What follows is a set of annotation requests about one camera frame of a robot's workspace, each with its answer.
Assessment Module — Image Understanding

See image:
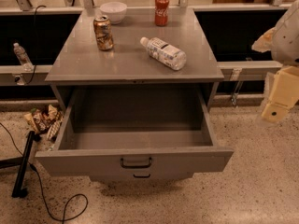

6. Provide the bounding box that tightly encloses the black metal stand leg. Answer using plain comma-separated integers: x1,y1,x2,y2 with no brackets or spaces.
0,131,35,198

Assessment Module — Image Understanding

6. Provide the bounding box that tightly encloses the open grey top drawer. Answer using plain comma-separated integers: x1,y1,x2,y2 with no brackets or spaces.
36,84,233,181

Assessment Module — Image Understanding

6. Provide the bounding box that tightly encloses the grey metal drawer cabinet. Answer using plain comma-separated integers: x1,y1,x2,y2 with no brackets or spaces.
44,7,225,183

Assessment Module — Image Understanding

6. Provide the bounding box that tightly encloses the gold patterned drink can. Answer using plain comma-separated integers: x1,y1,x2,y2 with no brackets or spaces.
93,15,114,50

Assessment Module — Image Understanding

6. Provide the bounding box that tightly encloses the clear plastic bottle white label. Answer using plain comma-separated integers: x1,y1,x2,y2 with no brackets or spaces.
140,37,187,71

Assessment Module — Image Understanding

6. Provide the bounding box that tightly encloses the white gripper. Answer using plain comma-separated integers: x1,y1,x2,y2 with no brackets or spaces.
251,0,299,123

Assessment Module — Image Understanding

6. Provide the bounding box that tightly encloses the white ceramic bowl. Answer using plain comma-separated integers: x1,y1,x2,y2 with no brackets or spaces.
100,2,127,24

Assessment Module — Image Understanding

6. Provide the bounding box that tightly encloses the small clear water bottle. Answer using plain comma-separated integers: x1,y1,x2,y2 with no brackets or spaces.
13,43,34,72

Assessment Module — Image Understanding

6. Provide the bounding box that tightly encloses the black drawer handle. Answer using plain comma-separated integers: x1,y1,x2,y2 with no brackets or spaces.
120,158,152,169

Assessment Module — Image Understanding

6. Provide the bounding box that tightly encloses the crumpled chip bag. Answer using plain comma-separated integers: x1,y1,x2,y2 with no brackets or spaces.
24,105,64,141

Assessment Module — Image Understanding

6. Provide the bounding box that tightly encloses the red coca-cola can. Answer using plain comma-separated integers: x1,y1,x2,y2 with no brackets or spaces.
155,0,170,26

